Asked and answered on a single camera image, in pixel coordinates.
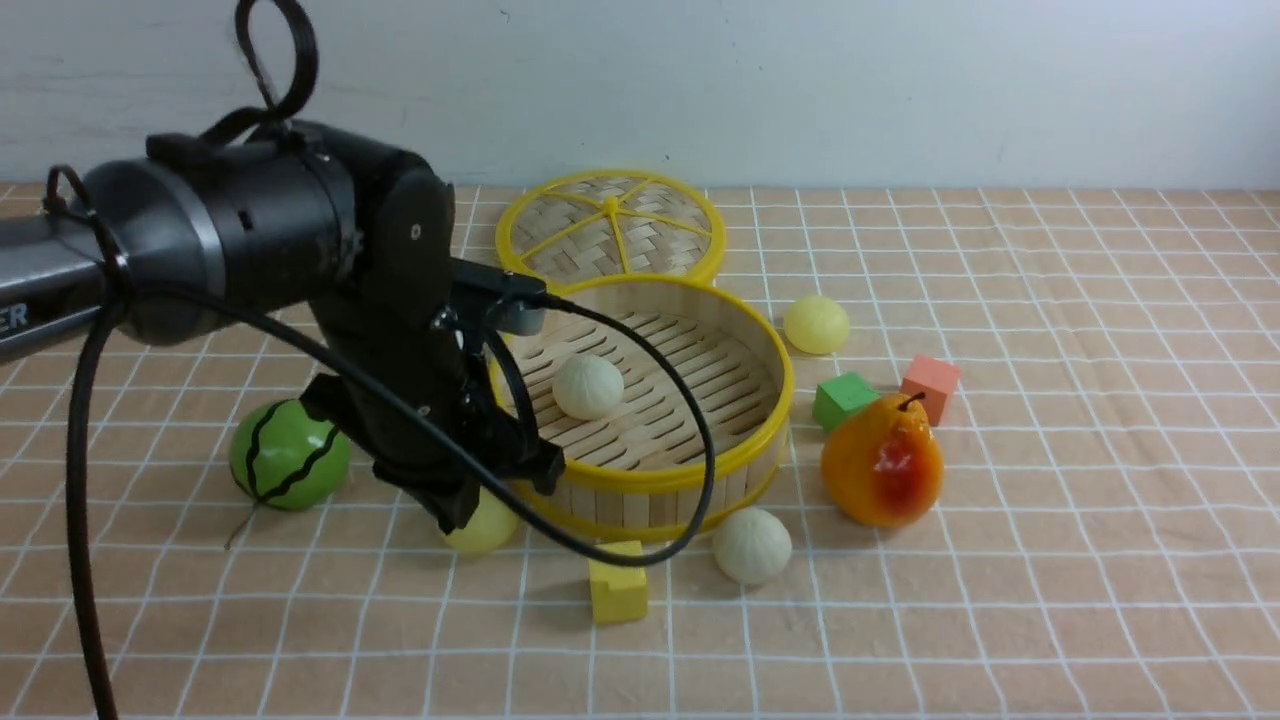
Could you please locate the orange toy pear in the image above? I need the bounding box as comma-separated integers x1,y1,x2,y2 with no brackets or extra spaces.
820,392,945,530

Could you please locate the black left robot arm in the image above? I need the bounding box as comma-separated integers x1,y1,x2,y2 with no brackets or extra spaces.
1,120,564,495

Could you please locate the orange checkered tablecloth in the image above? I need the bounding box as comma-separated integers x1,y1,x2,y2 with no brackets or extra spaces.
0,183,1280,720

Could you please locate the green toy watermelon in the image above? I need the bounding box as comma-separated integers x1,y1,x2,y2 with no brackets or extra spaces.
228,398,351,511

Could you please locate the yellow foam block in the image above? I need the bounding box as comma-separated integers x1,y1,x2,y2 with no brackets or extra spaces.
588,560,649,625

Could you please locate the green foam cube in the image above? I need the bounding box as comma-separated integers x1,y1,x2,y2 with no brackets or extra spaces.
812,372,881,434

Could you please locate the bamboo steamer tray yellow rim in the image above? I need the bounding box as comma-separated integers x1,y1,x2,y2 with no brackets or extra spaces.
506,275,795,543

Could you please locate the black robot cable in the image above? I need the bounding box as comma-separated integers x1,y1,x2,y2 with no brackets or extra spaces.
40,0,718,720

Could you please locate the white steamed bun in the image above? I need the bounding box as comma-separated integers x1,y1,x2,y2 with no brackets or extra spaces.
552,355,625,421
710,506,794,585

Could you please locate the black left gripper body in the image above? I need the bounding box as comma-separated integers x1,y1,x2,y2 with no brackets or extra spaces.
303,165,566,530

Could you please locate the bamboo steamer lid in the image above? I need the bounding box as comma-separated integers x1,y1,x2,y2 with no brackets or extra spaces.
495,169,727,292

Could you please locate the yellow steamed bun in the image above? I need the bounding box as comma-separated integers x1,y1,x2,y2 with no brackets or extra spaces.
442,488,521,556
782,293,851,355

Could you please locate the orange foam cube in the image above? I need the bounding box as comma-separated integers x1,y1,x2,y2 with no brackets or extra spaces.
900,354,961,427

